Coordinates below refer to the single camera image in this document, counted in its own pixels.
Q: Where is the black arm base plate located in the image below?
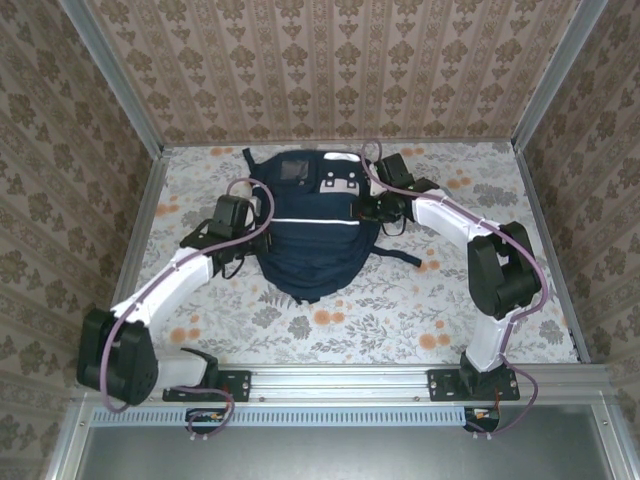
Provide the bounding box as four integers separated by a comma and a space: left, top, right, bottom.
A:
427, 368, 521, 403
162, 369, 252, 403

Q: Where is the white floral tablecloth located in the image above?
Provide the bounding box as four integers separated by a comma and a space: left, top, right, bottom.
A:
115, 142, 582, 366

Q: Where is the wide aluminium base rail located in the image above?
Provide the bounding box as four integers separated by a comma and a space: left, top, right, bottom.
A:
72, 363, 615, 404

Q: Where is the navy blue backpack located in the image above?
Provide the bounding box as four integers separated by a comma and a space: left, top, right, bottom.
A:
242, 147, 426, 305

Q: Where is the aluminium table side rail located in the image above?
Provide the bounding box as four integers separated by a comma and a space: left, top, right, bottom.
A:
513, 144, 592, 365
93, 148, 171, 366

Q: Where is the grey metal panel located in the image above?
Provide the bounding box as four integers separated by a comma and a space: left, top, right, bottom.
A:
74, 405, 619, 480

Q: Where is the slotted grey cable duct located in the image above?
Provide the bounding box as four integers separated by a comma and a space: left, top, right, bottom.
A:
89, 405, 501, 427

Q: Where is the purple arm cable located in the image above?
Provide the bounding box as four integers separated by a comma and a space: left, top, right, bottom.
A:
99, 177, 276, 444
360, 140, 546, 441

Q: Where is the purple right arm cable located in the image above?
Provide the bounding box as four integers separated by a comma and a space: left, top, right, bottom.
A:
360, 140, 546, 441

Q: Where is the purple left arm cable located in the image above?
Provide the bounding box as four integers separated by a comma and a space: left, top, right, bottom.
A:
99, 177, 276, 444

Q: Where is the thin aluminium rail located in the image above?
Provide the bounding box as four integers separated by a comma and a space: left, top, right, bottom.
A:
162, 138, 516, 147

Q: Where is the black cable outlet bracket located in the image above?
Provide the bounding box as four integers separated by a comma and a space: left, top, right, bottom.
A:
462, 407, 502, 434
184, 407, 227, 436

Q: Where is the aluminium frame post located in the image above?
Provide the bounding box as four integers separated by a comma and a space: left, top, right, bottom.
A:
510, 0, 610, 151
58, 0, 166, 157

